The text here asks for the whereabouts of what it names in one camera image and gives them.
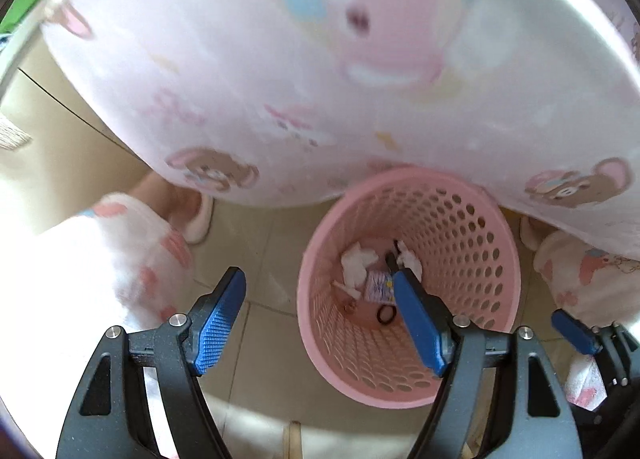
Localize checkered tissue pack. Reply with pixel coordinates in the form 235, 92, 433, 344
362, 270, 398, 304

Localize person's pajama leg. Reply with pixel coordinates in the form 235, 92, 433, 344
0, 174, 198, 459
532, 231, 640, 410

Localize person's right pajama leg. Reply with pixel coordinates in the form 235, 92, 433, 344
532, 231, 640, 410

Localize straw broom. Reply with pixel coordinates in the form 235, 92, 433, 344
0, 114, 32, 152

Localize pink bear print bedsheet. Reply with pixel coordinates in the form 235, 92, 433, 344
40, 0, 640, 260

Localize pink perforated plastic basket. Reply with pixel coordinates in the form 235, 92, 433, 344
297, 168, 523, 409

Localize person's left pajama leg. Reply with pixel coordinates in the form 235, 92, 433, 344
0, 174, 198, 459

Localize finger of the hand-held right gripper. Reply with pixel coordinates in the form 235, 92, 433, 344
551, 310, 633, 387

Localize pink fluffy slipper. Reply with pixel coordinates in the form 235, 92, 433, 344
167, 191, 216, 246

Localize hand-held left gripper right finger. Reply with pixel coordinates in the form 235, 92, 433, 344
391, 270, 586, 459

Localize beige cabinet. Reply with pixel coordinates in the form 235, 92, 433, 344
0, 34, 146, 180

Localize wooden stick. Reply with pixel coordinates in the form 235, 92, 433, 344
282, 420, 306, 459

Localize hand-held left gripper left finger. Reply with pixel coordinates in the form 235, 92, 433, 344
55, 266, 248, 459

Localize white tissue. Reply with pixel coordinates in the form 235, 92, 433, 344
341, 241, 381, 290
397, 246, 424, 280

